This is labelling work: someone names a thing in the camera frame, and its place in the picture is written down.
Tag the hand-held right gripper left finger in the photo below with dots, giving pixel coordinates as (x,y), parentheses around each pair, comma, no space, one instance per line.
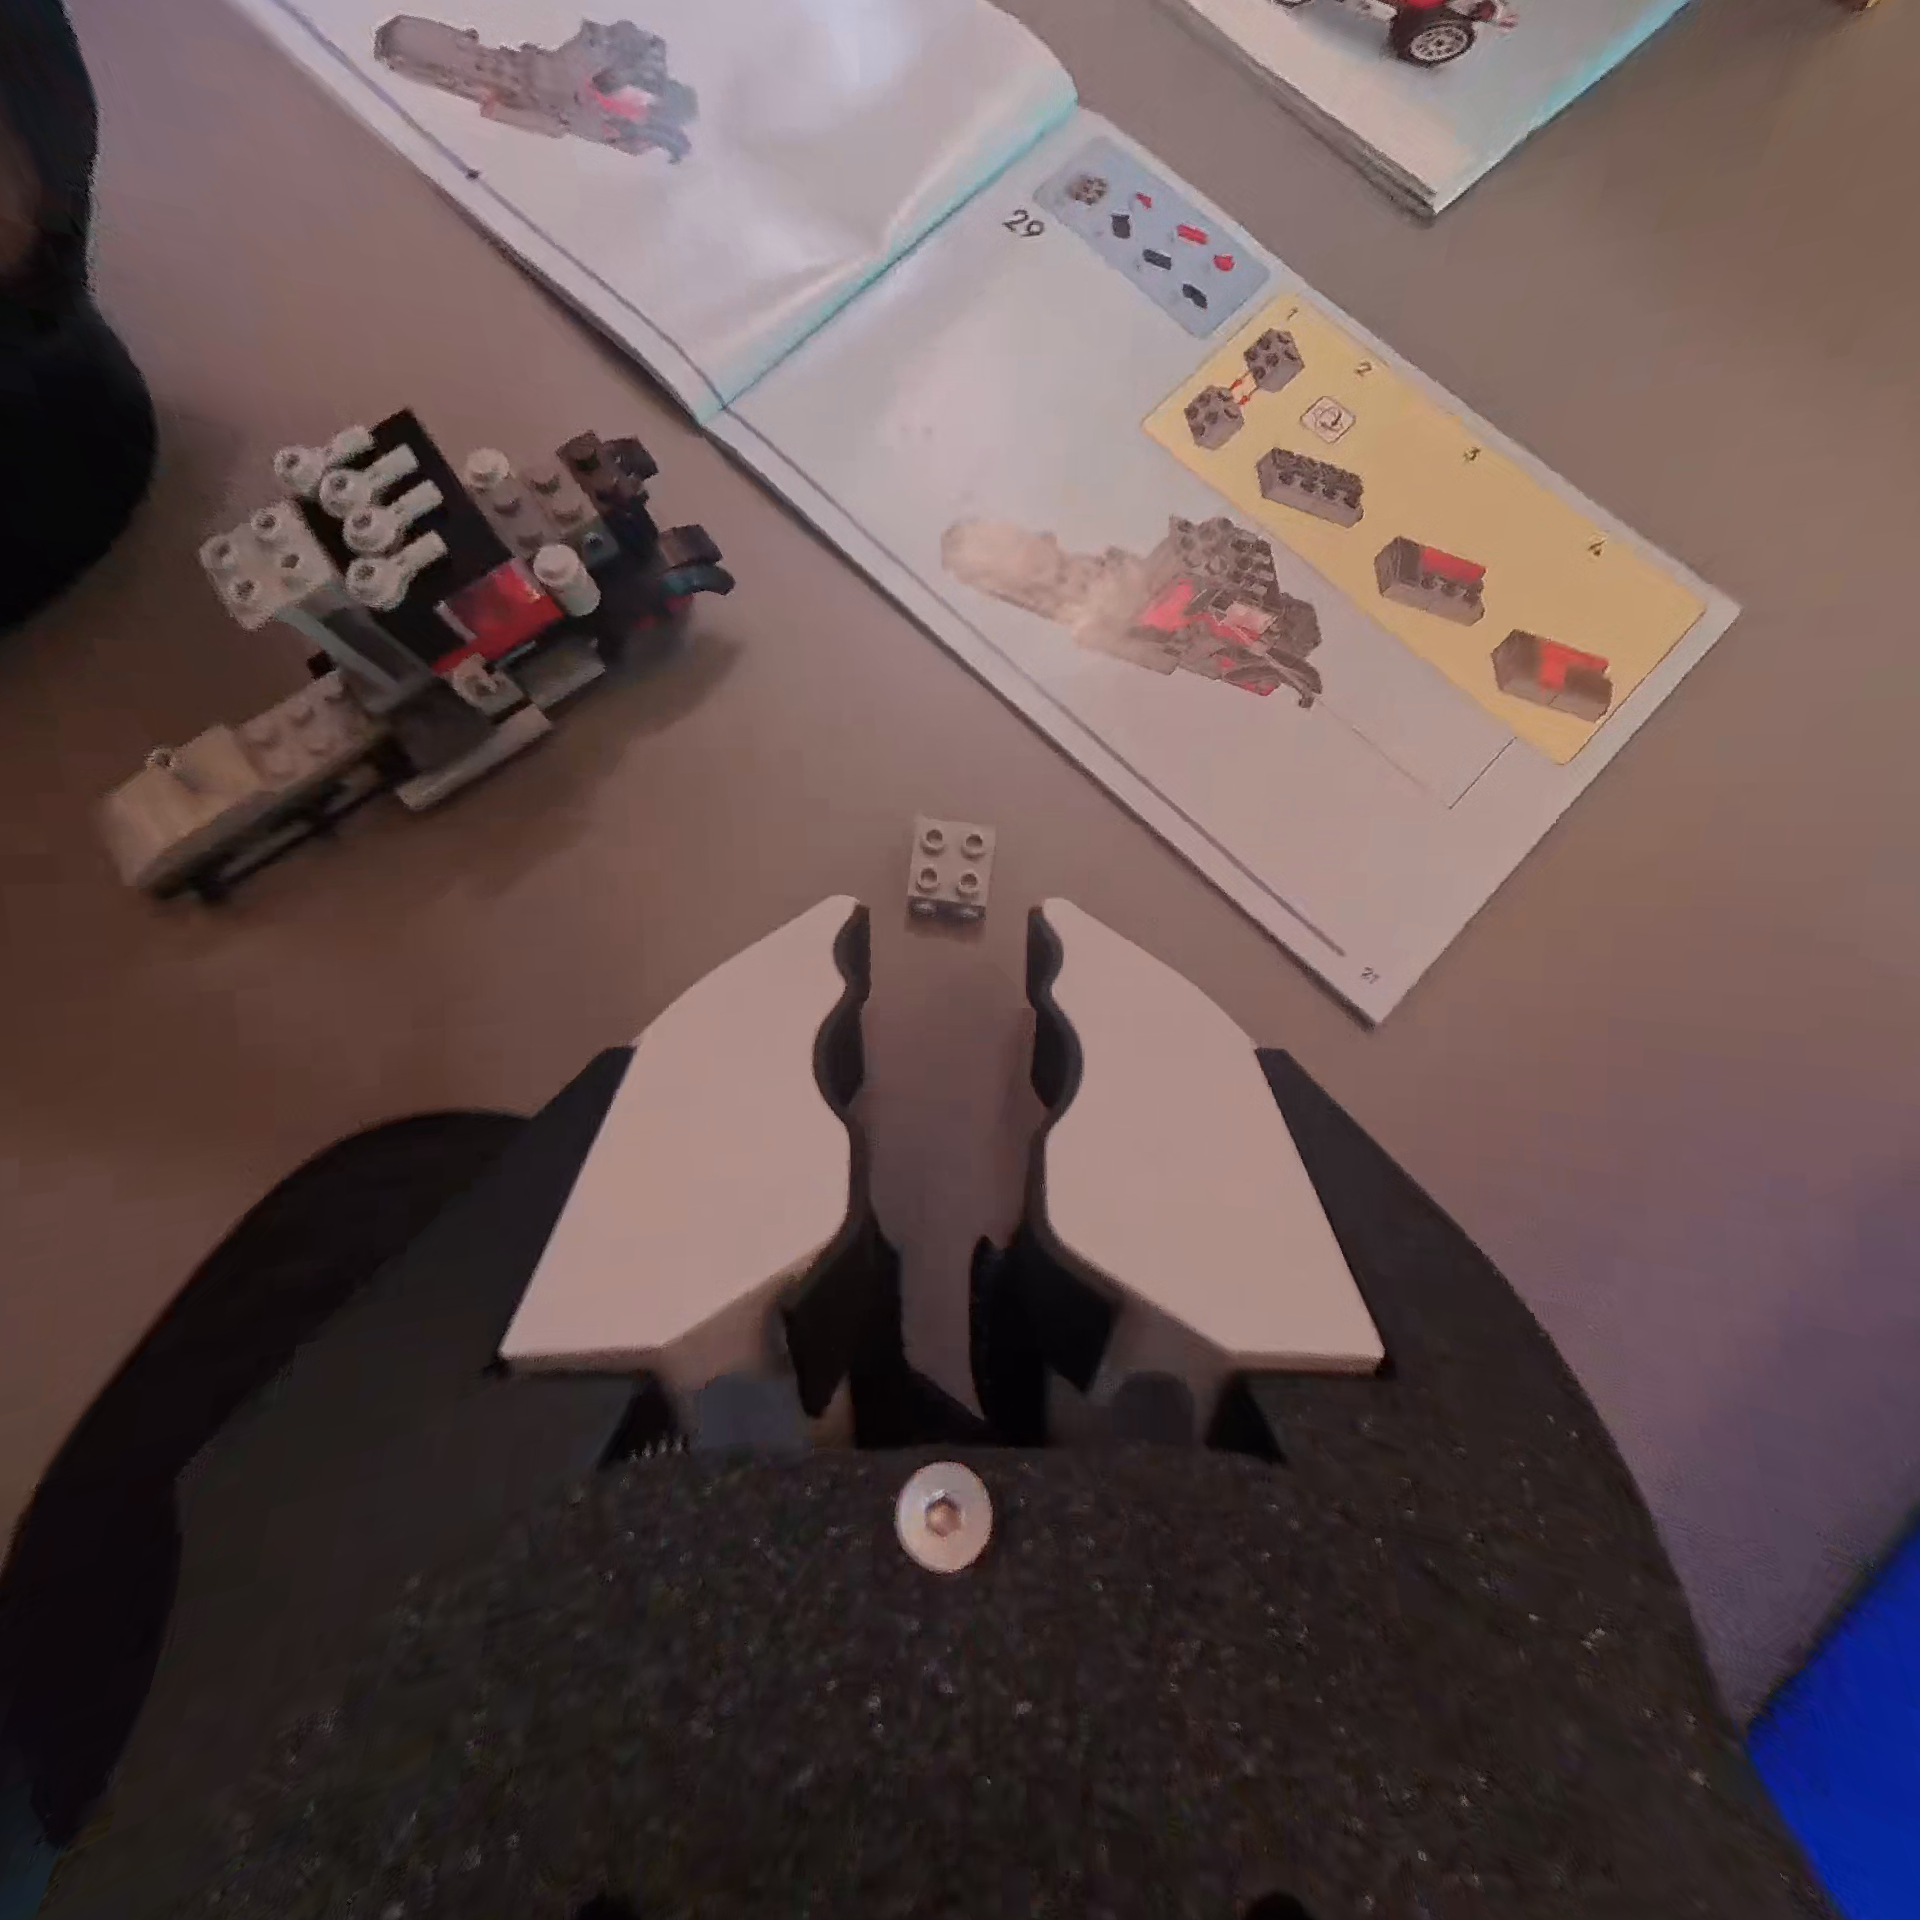
(705,1185)

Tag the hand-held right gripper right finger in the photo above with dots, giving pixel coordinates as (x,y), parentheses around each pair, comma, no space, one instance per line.
(1200,1201)

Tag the grey studded toy brick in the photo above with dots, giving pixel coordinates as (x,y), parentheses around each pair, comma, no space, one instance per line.
(953,863)

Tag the toy brick truck model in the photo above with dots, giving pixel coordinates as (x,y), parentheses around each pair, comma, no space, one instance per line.
(452,599)

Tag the blue plastic bin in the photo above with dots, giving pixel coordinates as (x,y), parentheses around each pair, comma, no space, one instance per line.
(1846,1770)

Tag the grey desk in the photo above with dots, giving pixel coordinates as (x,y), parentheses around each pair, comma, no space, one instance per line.
(1576,1126)

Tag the open instruction booklet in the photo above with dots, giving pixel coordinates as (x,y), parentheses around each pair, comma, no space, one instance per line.
(974,422)

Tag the closed instruction booklet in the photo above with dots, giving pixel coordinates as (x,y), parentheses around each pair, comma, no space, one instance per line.
(1501,105)

